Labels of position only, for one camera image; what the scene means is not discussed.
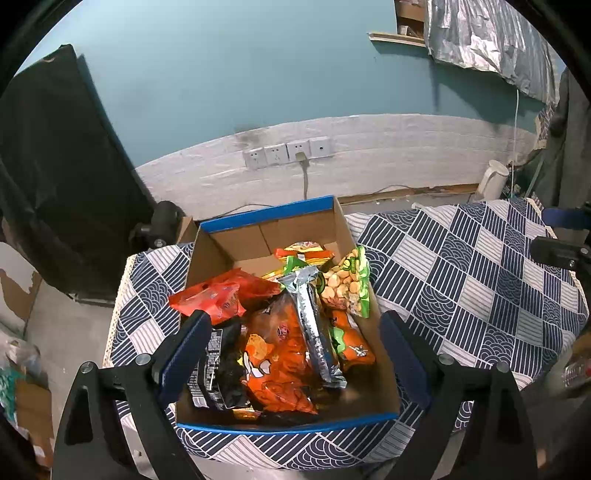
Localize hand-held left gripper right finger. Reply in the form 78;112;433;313
379;310;539;480

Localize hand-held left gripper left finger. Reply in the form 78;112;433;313
51;310;213;480

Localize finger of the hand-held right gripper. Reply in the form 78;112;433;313
530;236;591;273
541;207;591;230

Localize black snack packet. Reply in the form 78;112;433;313
187;318;252;411

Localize blue cardboard box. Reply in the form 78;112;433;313
174;195;402;435

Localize orange packet with green label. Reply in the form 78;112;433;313
325;309;377;370

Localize red snack packet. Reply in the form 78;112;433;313
168;268;282;326

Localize orange chip bag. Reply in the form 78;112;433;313
240;295;320;416

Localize green cracker packet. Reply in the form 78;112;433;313
321;246;372;319

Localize silver snack packet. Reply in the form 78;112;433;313
279;267;348;391

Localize grey curtain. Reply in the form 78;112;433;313
545;69;591;208

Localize white kettle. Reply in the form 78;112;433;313
475;159;510;201

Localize blue white patterned tablecloth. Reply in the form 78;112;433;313
104;198;591;472

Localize clear plastic bottle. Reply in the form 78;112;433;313
560;354;591;398

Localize black round knob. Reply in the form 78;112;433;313
129;200;185;252

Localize flat cardboard piece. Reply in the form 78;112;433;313
14;378;56;467

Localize crumpled plastic bag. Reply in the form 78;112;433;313
0;323;42;416

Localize silver foil curtain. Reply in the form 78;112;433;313
424;0;561;104

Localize wooden window sill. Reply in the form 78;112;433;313
368;31;428;47

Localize white cord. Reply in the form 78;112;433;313
510;88;520;199

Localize grey plug cable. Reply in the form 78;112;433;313
297;153;311;200

